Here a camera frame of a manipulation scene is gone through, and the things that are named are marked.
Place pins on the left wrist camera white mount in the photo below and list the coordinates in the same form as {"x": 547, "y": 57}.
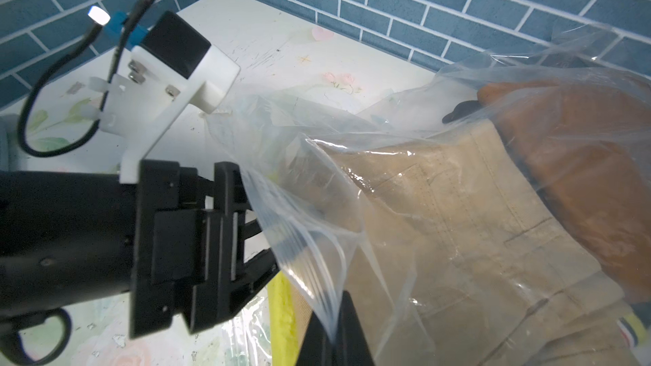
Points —
{"x": 149, "y": 84}

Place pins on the brown folded garment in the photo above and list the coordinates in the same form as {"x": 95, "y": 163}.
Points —
{"x": 588, "y": 147}

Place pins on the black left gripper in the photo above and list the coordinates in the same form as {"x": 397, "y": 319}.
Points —
{"x": 189, "y": 249}

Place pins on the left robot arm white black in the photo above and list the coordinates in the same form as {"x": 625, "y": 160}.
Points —
{"x": 66, "y": 238}

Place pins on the neon yellow garment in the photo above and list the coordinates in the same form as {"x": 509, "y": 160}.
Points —
{"x": 283, "y": 326}

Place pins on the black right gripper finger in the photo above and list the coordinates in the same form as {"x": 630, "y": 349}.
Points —
{"x": 348, "y": 346}

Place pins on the black folded garment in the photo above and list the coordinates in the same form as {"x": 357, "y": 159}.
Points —
{"x": 461, "y": 111}

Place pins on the beige trousers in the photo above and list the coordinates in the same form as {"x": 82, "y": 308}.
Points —
{"x": 449, "y": 250}

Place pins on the clear plastic vacuum bag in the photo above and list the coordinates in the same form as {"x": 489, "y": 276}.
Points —
{"x": 258, "y": 131}

